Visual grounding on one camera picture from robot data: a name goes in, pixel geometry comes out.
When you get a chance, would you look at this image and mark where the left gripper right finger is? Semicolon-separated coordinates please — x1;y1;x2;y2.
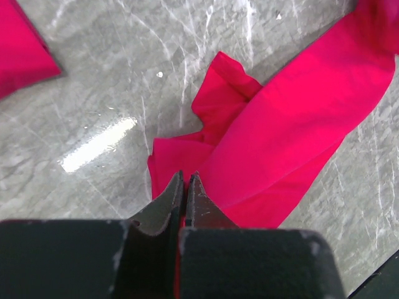
185;173;238;229

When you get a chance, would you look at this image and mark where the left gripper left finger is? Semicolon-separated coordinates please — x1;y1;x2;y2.
112;171;184;298

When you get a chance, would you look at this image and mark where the red t-shirt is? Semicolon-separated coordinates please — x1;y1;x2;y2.
1;0;61;98
148;1;398;229

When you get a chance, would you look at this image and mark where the folded red t-shirt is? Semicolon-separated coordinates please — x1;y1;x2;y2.
1;0;61;98

